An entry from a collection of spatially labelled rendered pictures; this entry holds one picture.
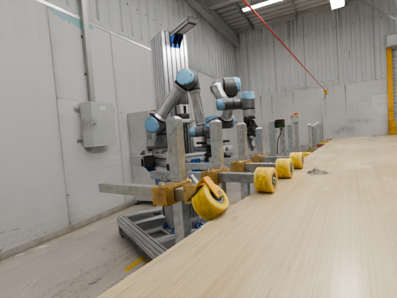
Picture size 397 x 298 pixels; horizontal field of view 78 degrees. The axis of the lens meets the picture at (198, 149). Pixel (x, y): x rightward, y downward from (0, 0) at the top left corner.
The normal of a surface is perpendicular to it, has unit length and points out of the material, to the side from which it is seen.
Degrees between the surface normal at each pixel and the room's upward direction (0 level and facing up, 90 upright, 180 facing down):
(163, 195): 90
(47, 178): 90
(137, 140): 90
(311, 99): 90
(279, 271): 0
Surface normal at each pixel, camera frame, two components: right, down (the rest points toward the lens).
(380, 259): -0.07, -1.00
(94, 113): 0.89, -0.04
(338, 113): -0.45, 0.08
